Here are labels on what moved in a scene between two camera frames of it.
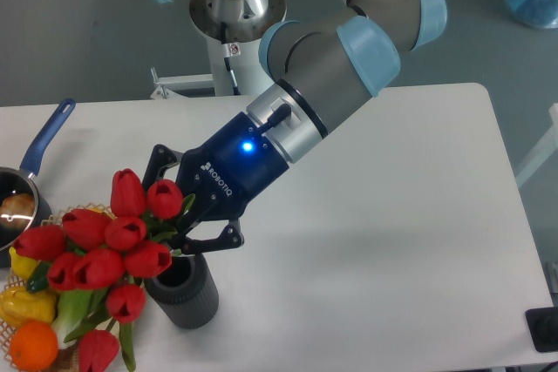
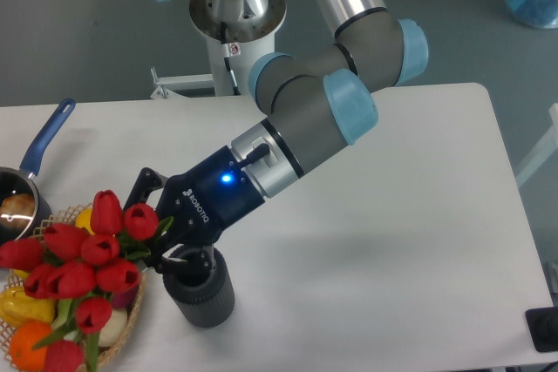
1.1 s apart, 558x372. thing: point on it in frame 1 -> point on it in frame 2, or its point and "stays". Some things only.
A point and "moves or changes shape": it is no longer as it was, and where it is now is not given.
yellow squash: (101, 211) -> (84, 219)
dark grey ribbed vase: (186, 292) moves or changes shape
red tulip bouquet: (109, 257) moves or changes shape
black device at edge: (542, 324) stays
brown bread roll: (17, 205) stays
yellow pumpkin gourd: (19, 306) stays
